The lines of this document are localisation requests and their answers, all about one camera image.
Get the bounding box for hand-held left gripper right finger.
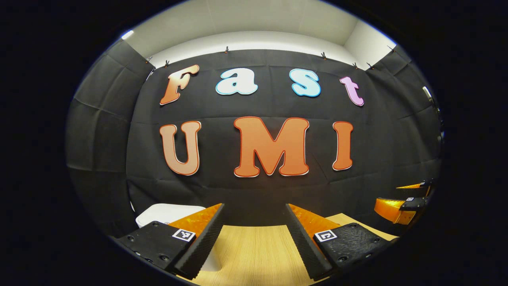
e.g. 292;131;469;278
285;203;397;280

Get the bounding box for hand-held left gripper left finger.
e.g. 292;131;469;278
117;203;226;280

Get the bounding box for white desktop garbage bin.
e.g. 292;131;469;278
135;203;223;272

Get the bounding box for wooden desktop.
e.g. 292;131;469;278
187;213;399;286

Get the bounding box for black backdrop cloth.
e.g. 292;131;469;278
65;39;443;239

